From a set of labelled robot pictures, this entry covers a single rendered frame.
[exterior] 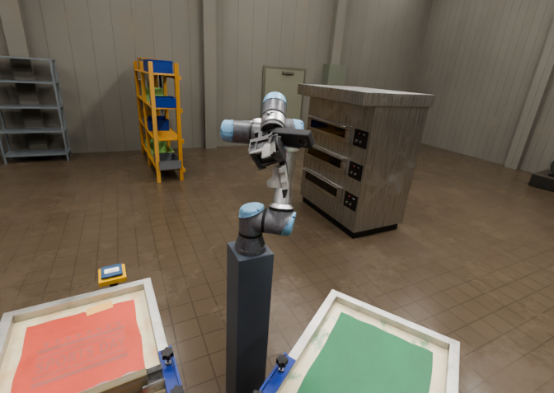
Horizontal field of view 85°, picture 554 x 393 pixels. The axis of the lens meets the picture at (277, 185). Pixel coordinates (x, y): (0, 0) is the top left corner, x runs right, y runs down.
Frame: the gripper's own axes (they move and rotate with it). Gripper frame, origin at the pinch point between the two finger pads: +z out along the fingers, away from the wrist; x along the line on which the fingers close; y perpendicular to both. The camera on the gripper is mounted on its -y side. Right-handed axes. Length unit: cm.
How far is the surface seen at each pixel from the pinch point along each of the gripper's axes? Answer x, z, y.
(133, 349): -55, 21, 80
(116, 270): -62, -20, 115
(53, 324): -44, 12, 117
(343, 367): -86, 24, 3
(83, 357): -46, 26, 95
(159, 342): -57, 19, 70
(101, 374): -48, 31, 84
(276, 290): -225, -70, 85
